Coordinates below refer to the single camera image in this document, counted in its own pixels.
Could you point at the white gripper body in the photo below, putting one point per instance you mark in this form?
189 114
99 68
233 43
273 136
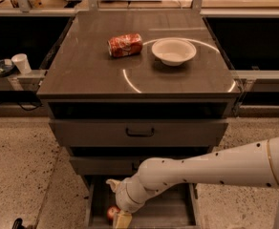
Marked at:
121 196

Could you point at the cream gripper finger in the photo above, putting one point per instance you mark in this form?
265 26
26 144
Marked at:
114 184
122 220

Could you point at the red apple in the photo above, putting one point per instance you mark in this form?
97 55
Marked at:
111 212

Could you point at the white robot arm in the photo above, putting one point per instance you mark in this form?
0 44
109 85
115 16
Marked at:
255 164

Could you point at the middle grey drawer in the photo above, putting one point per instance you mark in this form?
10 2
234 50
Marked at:
120 165

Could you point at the grey drawer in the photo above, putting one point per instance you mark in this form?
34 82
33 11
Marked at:
146 133
120 165

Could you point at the open bottom drawer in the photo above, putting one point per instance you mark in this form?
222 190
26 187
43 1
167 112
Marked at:
176 208

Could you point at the top grey drawer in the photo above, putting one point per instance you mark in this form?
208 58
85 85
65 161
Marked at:
146 133

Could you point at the grey drawer cabinet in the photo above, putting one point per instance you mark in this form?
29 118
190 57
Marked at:
86 82

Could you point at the black object at floor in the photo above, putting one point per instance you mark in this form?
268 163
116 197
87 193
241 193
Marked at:
18 224

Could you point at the crushed red soda can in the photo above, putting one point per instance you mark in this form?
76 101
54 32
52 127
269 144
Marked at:
125 45

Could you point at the white bowl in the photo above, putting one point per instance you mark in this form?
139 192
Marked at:
173 51

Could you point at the white foam cup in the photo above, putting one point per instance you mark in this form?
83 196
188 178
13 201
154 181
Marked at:
22 63

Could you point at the dark blue dish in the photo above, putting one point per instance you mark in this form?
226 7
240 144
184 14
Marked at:
6 67

